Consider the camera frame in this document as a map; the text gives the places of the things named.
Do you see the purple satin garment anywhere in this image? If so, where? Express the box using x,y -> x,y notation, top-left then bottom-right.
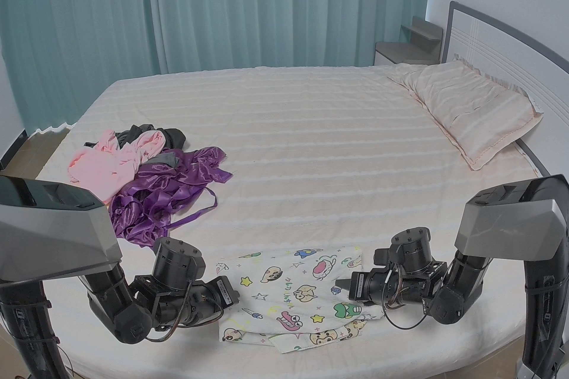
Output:
108,147 -> 234,250

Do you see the grey bedside table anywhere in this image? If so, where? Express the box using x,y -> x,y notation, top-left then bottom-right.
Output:
375,16 -> 444,66

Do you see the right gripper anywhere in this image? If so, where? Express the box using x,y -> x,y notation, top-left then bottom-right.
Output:
334,270 -> 386,306

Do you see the pink garment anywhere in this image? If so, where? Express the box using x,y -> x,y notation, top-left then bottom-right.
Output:
68,129 -> 166,206

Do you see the white printed pyjama top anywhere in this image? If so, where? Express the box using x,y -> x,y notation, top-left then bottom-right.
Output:
215,246 -> 386,354

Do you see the dark grey garment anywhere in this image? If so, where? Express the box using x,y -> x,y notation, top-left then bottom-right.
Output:
84,124 -> 188,167

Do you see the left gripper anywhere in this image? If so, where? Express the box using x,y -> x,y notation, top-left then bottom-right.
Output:
201,276 -> 241,318

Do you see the black cable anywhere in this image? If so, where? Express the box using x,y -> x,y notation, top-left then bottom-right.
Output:
58,345 -> 76,379
382,301 -> 431,331
146,305 -> 224,343

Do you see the bed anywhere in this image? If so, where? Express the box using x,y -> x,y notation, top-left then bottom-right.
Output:
35,1 -> 569,369

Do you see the pink striped pillow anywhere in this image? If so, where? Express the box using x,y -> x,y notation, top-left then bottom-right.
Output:
387,59 -> 544,172

